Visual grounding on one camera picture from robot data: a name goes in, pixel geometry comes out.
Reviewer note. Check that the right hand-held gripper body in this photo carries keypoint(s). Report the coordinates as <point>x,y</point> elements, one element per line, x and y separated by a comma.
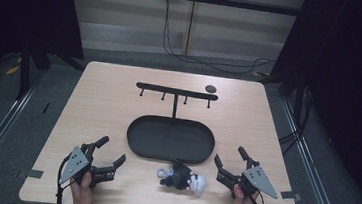
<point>258,180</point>

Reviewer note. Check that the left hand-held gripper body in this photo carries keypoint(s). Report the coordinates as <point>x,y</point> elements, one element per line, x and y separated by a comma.
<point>75,165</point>

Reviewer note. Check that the person's left hand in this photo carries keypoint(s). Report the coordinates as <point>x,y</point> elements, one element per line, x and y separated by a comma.
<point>83,191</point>

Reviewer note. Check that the black tape strip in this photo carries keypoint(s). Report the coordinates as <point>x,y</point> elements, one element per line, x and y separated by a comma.
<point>290,195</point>
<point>34,173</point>

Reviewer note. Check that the black hook stand with tray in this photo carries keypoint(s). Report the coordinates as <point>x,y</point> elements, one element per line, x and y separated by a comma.
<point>170,139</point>

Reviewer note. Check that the small black floor tape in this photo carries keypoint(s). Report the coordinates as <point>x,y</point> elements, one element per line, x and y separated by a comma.
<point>46,107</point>

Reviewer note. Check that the small dark round object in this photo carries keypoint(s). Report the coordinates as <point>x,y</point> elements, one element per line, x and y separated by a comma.
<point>210,89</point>

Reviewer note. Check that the black metal stand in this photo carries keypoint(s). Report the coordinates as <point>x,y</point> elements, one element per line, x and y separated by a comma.
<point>300,103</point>
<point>24,73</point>

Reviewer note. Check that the yellow object on floor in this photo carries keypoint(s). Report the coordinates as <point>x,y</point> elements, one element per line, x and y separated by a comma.
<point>13,70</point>

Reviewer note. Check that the dark curtain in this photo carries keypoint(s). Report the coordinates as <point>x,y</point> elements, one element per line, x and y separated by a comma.
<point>348,81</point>
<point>20,6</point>

